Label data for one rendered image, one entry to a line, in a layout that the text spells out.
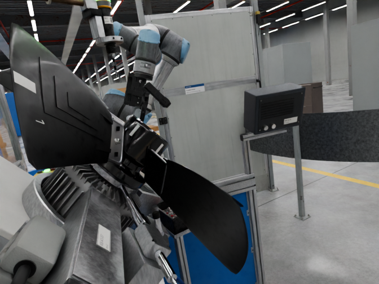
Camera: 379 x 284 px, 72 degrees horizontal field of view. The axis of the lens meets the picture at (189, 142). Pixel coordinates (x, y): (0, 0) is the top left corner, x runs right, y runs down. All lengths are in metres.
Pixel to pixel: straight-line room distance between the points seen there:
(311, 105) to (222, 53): 4.89
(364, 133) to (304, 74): 8.91
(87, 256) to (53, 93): 0.23
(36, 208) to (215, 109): 2.30
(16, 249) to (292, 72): 10.49
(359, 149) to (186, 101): 1.52
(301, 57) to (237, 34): 8.30
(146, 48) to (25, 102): 0.64
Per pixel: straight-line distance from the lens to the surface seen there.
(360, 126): 2.32
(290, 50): 10.65
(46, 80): 0.43
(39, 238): 0.41
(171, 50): 1.41
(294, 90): 1.30
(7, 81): 0.73
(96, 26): 0.73
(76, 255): 0.36
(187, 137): 2.66
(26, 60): 0.42
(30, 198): 0.63
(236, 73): 2.83
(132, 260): 0.44
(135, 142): 0.60
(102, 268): 0.37
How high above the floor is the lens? 1.31
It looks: 12 degrees down
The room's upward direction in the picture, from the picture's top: 9 degrees counter-clockwise
